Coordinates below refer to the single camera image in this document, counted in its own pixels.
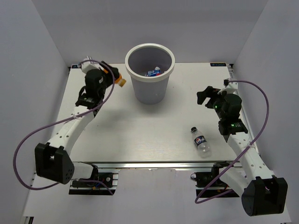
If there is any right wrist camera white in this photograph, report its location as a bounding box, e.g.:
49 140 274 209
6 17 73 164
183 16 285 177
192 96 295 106
222 78 238 94

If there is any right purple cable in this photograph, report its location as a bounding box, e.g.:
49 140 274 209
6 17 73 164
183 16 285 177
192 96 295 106
194 80 270 204

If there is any right blue corner label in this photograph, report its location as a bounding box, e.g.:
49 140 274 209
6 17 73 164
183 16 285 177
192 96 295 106
210 63 227 67

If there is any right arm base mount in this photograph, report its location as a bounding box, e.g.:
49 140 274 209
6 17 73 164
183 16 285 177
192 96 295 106
190 162 239 198

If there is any purple cable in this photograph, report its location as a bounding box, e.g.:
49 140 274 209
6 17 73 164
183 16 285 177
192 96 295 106
194 80 270 204
13 59 116 196

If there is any aluminium front rail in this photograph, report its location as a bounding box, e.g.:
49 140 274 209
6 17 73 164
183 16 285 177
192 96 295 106
95 161 241 170

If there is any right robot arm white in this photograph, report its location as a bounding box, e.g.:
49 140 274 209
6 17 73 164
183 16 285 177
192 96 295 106
197 86 288 216

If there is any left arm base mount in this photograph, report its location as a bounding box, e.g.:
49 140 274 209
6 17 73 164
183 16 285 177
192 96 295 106
69 165 119 196

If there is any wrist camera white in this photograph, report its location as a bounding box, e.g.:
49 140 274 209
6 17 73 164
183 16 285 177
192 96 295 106
79 56 100 74
222 78 238 94

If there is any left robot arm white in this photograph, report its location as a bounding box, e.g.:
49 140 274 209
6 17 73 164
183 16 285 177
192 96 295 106
35 60 125 186

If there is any pepsi bottle black cap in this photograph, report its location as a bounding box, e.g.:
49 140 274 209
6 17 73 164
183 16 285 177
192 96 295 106
191 127 211 158

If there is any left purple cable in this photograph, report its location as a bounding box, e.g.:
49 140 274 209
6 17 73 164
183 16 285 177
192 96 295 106
13 59 116 196

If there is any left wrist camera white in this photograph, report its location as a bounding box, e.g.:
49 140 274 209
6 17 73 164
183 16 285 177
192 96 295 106
79 56 100 74

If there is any orange juice bottle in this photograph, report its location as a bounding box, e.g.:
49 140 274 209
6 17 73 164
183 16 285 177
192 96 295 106
102 67 126 88

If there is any white plastic bin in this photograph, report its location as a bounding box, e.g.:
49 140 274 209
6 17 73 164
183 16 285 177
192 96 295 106
125 43 175 105

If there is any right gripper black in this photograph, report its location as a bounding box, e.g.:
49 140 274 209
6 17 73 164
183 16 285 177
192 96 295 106
197 86 231 120

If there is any blue label water bottle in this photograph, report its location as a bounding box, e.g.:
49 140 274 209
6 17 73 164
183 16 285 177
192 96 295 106
145 67 161 77

